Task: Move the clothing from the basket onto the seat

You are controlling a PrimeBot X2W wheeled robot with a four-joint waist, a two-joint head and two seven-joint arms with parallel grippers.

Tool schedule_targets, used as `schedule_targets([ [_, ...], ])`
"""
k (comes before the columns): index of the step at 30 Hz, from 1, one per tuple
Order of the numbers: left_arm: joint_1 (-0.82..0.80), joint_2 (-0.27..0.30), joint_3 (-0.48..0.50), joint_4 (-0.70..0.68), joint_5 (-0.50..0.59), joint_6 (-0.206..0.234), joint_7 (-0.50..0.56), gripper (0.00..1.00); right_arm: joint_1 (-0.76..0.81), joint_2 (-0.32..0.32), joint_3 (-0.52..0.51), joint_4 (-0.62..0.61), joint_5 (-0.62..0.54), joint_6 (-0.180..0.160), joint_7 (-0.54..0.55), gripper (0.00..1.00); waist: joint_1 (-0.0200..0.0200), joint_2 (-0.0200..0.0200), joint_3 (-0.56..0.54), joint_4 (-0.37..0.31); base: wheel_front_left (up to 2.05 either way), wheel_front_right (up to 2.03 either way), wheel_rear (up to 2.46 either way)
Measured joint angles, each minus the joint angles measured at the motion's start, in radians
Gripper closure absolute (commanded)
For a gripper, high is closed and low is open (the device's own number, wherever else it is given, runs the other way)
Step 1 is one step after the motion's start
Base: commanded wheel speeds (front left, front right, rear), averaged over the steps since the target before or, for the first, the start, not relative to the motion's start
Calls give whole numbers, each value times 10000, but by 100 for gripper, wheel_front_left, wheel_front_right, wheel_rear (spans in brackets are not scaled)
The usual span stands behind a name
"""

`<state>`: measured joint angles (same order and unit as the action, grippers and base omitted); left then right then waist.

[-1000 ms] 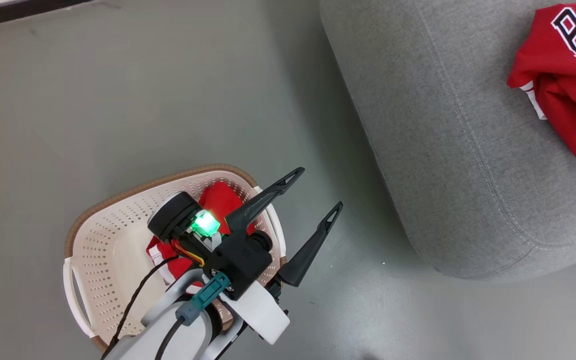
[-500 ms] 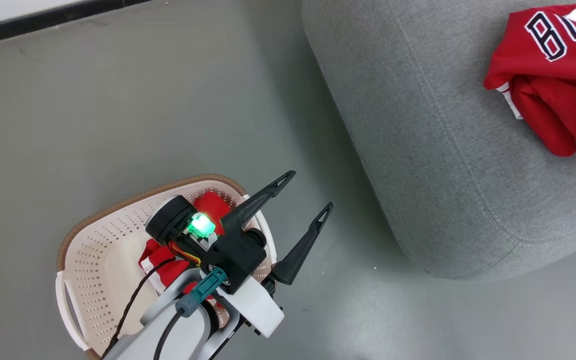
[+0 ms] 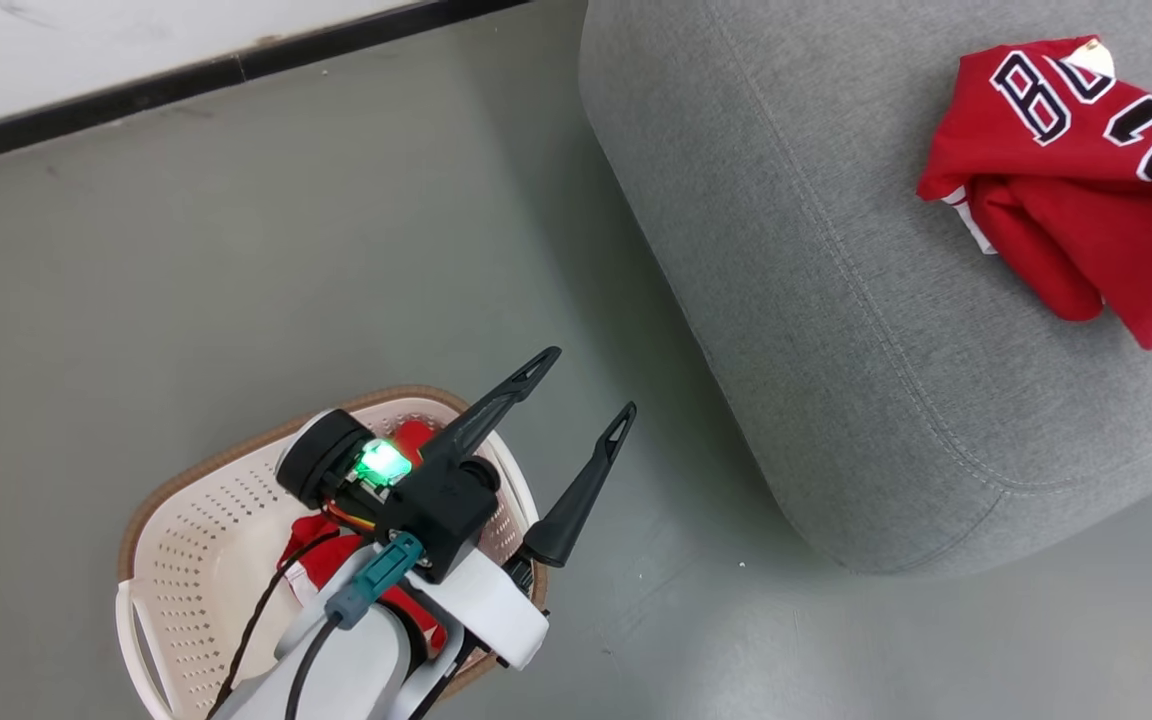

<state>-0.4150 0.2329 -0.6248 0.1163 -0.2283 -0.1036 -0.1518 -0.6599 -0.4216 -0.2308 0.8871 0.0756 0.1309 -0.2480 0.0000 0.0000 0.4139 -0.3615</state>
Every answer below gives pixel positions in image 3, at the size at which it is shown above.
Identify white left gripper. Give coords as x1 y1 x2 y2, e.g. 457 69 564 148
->
401 346 638 671

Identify red garment with white band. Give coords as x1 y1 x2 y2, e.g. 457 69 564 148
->
276 420 452 651

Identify red basketball jersey with lettering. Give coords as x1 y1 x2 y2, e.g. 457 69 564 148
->
916 36 1152 351

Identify grey fabric sofa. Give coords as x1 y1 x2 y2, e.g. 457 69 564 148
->
578 0 1152 578

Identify cream perforated laundry basket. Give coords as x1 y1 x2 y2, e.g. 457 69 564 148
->
116 385 549 720

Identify black baseboard strip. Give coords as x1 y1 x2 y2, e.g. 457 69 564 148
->
0 0 527 171

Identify left camera cable teal connector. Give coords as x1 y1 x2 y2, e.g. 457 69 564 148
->
281 533 425 720

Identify thin black left gripper cable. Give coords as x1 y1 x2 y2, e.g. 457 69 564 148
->
204 530 342 720

